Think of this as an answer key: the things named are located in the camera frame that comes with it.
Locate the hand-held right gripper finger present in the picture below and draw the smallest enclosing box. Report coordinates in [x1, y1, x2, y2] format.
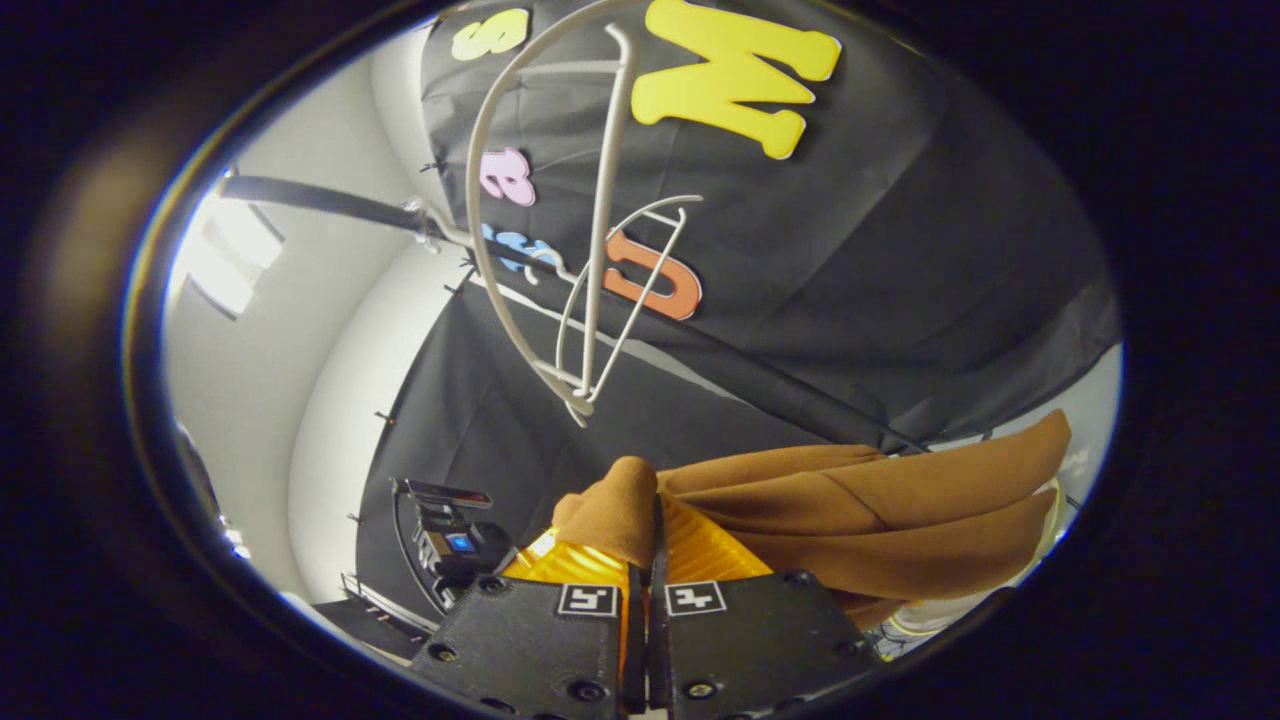
[408, 526, 648, 717]
[648, 493, 883, 715]

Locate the brown shirt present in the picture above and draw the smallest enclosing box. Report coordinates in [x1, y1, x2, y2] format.
[550, 408, 1074, 633]

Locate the white clothes hanger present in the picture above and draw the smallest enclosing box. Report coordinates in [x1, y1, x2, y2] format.
[553, 193, 704, 401]
[464, 0, 643, 429]

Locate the black clothes rack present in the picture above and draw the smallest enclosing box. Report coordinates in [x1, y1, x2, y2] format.
[215, 175, 581, 291]

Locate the black backdrop cloth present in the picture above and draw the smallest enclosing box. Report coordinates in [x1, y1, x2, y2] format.
[355, 0, 1123, 621]

